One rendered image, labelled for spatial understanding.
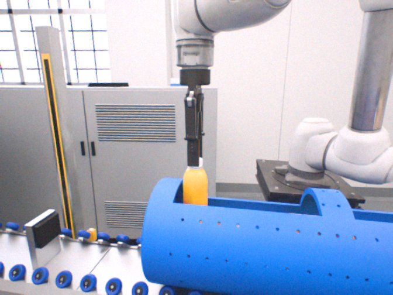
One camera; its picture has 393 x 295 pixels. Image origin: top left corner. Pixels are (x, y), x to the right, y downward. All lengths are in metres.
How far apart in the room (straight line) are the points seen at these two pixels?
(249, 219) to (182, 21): 0.45
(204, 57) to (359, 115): 0.62
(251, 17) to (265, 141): 3.00
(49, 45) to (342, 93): 3.15
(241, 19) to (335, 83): 3.13
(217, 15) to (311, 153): 0.77
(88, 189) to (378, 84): 2.18
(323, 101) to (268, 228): 3.02
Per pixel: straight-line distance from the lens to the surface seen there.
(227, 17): 0.50
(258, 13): 0.48
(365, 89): 1.00
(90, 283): 0.84
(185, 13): 0.59
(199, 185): 0.66
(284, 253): 0.61
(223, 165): 3.47
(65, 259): 1.02
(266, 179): 1.18
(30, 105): 2.53
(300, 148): 1.16
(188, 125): 0.59
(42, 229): 0.95
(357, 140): 1.04
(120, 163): 2.27
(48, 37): 1.20
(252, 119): 3.35
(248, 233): 0.61
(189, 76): 0.60
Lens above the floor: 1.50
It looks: 15 degrees down
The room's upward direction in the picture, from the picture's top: straight up
